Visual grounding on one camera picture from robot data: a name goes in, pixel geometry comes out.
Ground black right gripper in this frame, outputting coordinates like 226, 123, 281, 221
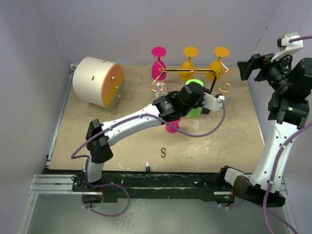
238, 49, 295, 93

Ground green wine glass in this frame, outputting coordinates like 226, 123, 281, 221
186, 79, 203, 119

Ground clear glass cup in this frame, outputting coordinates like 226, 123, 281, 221
152, 81, 168, 98

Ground pink wine glass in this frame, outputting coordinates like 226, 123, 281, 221
165, 118, 181, 134
151, 46, 167, 81

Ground orange wine glass front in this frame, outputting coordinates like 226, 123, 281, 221
208, 46, 230, 79

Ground orange wine glass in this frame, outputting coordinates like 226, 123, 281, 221
208, 46, 230, 79
178, 47, 200, 81

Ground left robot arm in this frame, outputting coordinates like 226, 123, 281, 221
83, 81, 214, 191

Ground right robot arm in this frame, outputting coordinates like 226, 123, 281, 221
216, 54, 312, 208

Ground black marble rack base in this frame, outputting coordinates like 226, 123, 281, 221
201, 108, 210, 115

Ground small white dropper bottle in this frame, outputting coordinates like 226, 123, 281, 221
146, 162, 151, 173

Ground white round drawer box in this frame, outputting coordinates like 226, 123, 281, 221
72, 57, 124, 109

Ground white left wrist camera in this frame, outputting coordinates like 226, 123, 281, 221
203, 92, 225, 111

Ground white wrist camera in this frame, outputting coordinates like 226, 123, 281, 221
203, 92, 225, 111
271, 33, 303, 62

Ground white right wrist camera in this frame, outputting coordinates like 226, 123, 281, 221
271, 33, 303, 62

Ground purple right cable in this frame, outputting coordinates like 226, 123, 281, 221
263, 35, 312, 234

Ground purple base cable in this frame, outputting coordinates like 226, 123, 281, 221
81, 179, 132, 216

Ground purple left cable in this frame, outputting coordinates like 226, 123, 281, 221
71, 99, 227, 159

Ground aluminium frame rail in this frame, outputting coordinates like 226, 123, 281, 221
30, 175, 73, 195

